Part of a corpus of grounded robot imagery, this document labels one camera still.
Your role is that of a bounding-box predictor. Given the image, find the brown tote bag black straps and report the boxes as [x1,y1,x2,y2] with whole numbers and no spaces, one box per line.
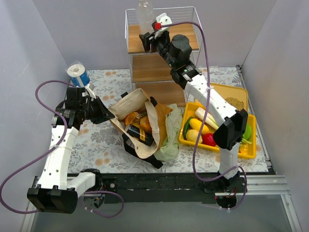
[107,88,173,169]

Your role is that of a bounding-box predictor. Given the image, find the light green plastic bag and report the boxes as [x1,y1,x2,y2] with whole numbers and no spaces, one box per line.
[154,103,183,161]

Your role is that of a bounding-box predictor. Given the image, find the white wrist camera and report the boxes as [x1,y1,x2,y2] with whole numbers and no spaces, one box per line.
[152,13,172,39]
[85,83,96,99]

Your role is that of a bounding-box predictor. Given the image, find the yellow flat tray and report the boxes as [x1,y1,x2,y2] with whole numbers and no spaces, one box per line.
[194,83,249,114]

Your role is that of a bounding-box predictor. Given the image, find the yellow plastic bin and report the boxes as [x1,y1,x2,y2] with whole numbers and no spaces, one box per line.
[179,102,256,159]

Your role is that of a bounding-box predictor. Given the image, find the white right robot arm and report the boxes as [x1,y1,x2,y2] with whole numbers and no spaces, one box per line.
[139,31,248,190]

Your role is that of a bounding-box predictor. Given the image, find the wire and wood shelf rack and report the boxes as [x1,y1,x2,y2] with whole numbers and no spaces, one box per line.
[123,6,204,108]

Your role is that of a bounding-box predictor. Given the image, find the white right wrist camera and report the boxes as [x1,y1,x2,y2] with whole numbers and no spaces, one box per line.
[152,13,172,39]

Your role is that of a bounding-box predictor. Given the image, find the red toy pepper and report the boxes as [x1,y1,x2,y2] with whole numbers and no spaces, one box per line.
[202,133,216,147]

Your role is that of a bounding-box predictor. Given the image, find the clear plastic water bottle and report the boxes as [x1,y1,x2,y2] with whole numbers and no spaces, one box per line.
[135,0,155,34]

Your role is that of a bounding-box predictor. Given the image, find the dark green toy chili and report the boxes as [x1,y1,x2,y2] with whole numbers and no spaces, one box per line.
[183,116,193,140]

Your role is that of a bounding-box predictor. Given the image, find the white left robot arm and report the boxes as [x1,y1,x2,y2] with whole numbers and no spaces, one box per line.
[27,84,114,214]

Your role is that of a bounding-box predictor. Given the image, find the yellow toy lemon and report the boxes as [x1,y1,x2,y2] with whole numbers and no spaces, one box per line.
[185,129,203,144]

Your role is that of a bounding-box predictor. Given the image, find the blue wrapped toilet paper roll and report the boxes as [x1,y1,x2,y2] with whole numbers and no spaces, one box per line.
[66,61,90,87]

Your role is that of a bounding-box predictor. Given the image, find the white toy leek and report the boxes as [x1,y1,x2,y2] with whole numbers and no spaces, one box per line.
[194,107,220,131]

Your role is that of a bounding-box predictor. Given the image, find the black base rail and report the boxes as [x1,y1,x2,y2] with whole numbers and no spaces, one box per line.
[100,173,245,206]

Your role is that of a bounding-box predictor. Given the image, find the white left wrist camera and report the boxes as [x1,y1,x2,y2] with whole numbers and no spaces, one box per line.
[85,83,96,99]

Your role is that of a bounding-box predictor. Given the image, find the orange snack packet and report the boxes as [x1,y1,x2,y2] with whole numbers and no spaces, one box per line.
[125,112,152,134]

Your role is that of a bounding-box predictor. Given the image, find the brown bread slice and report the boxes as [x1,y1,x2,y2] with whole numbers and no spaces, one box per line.
[225,97,244,111]

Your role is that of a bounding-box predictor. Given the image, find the floral patterned table mat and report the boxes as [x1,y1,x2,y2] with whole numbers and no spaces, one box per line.
[69,67,268,173]

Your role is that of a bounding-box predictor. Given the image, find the green toy leaf vegetable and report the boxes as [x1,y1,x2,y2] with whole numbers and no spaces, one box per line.
[241,124,252,144]

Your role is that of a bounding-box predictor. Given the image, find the black and gold drink can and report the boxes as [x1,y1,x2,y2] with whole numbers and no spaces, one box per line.
[126,124,155,146]

